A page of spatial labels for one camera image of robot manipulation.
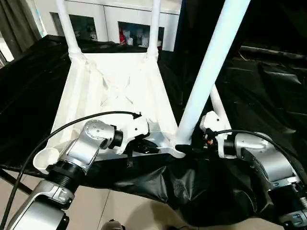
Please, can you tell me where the white plastic table top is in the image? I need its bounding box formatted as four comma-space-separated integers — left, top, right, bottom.
32, 48, 188, 175

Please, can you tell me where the white plastic table leg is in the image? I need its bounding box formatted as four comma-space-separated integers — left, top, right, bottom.
145, 0, 163, 61
172, 0, 252, 148
55, 0, 85, 60
209, 85, 229, 131

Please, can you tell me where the black work mat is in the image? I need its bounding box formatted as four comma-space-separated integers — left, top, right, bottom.
0, 34, 307, 228

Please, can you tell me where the dark robot left foot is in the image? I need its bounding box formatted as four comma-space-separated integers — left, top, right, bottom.
102, 219, 126, 230

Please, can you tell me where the black folding table stand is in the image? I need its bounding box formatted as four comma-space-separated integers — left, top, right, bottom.
0, 167, 29, 196

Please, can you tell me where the white glass-door cabinet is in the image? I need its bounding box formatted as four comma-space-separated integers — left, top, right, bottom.
33, 0, 183, 51

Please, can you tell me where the grey curtain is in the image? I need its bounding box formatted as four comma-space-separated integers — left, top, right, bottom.
0, 0, 44, 56

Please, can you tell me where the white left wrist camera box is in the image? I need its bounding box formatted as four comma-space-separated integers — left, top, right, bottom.
111, 117, 150, 156

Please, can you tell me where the silver metal rail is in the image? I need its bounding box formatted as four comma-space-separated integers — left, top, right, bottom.
239, 45, 307, 59

